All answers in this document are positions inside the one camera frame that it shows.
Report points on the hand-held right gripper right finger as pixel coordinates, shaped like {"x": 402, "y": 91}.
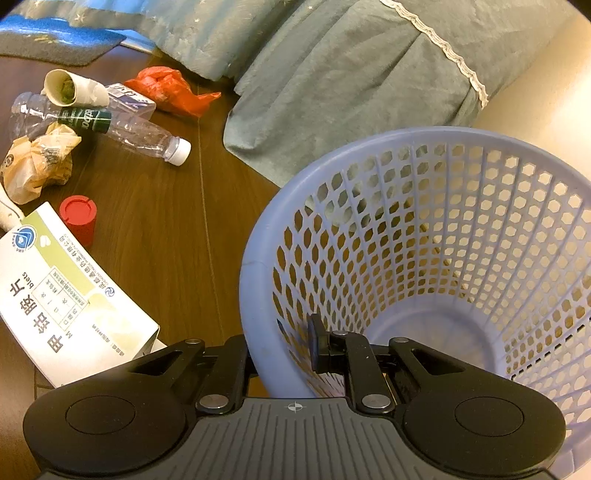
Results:
{"x": 318, "y": 344}

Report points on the white cardboard medicine box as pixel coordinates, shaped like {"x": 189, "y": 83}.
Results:
{"x": 69, "y": 295}

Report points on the red plastic cap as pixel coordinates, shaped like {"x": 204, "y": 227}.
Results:
{"x": 78, "y": 221}

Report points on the clear plastic box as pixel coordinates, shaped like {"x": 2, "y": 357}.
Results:
{"x": 134, "y": 104}

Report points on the grey and blue floor mat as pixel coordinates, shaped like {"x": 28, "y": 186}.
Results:
{"x": 55, "y": 46}

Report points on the sheer sparkly light blue curtain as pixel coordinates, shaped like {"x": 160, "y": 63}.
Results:
{"x": 194, "y": 37}

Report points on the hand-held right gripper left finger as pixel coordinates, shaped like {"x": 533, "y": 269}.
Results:
{"x": 233, "y": 364}

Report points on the red plastic bag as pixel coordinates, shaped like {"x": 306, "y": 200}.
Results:
{"x": 171, "y": 90}

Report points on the brown paper bag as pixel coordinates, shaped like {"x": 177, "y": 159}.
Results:
{"x": 37, "y": 161}

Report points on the blue plastic mesh basket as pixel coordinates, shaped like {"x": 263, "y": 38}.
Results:
{"x": 258, "y": 286}

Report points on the white paper cup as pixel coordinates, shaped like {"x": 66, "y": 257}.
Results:
{"x": 87, "y": 90}

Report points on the clear plastic bottle green label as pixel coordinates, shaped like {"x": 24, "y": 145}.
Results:
{"x": 138, "y": 134}

